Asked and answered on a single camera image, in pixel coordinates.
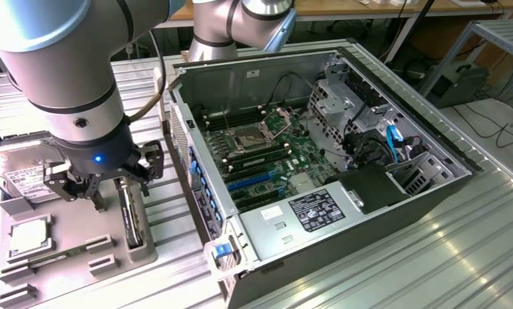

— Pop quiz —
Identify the metal socket cover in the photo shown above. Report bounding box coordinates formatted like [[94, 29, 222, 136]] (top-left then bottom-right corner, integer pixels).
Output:
[[259, 108, 294, 139]]

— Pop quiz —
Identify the graphics card with black cooler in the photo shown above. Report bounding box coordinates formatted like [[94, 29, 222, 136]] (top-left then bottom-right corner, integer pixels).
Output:
[[114, 176, 148, 250]]

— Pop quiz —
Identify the wooden desk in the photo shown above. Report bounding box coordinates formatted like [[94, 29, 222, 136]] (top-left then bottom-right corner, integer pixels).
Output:
[[152, 0, 513, 30]]

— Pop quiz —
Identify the silver perforated disk bay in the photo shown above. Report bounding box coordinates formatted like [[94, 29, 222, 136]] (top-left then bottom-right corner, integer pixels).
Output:
[[386, 153, 453, 197]]

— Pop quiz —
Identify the green motherboard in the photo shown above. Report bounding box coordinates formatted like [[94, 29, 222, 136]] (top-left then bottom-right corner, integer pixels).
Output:
[[195, 106, 347, 213]]

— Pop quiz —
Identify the green RAM stick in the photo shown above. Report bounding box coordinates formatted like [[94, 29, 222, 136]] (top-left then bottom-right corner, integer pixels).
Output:
[[25, 245, 90, 268]]

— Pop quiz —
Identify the black box device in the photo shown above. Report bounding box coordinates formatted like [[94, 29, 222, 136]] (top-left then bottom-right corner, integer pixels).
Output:
[[427, 63, 491, 109]]

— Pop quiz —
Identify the grey power supply unit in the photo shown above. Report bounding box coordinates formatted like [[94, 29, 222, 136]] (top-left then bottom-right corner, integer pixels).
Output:
[[238, 178, 369, 261]]

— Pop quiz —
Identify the silver chipset heatsink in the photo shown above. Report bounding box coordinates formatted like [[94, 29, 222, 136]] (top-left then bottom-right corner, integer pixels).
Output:
[[290, 175, 322, 191]]

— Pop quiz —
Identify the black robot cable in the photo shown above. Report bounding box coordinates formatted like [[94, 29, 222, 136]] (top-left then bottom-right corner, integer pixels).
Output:
[[127, 28, 170, 125]]

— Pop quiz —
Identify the silver hard disk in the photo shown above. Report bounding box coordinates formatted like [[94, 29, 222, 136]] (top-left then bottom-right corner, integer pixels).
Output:
[[0, 138, 80, 205]]

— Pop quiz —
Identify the CPU socket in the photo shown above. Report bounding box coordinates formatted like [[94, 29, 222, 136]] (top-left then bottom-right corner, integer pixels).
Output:
[[232, 127, 263, 151]]

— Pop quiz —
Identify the blue expansion slot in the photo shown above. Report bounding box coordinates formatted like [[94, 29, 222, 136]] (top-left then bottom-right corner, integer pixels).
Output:
[[226, 172, 274, 191]]

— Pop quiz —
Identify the black plastic cover block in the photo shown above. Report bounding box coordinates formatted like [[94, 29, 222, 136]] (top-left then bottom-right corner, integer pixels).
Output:
[[339, 165, 406, 215]]

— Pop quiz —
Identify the blue disk wire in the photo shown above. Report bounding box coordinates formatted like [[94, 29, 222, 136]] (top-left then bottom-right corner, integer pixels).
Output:
[[385, 125, 406, 165]]

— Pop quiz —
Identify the open black PC case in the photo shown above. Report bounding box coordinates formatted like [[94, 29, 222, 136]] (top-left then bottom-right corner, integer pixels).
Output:
[[152, 37, 482, 309]]

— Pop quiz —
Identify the black wire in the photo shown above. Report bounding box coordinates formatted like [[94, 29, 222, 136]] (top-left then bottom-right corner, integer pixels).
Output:
[[271, 73, 317, 109]]

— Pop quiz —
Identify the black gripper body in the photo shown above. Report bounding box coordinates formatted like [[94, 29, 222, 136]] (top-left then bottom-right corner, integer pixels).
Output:
[[52, 124, 140, 177]]

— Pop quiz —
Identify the grey metal shelf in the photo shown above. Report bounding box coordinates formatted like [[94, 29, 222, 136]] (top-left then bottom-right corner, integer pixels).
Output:
[[422, 17, 513, 97]]

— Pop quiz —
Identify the silver CPU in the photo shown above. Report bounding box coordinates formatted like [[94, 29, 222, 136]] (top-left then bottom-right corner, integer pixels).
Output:
[[9, 221, 51, 252]]

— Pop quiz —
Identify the grey plastic parts rack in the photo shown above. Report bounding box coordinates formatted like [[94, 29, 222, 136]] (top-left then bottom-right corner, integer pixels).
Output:
[[0, 167, 160, 308]]

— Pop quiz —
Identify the silver metal drive cage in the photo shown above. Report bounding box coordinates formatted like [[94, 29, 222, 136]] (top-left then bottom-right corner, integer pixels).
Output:
[[305, 53, 394, 162]]

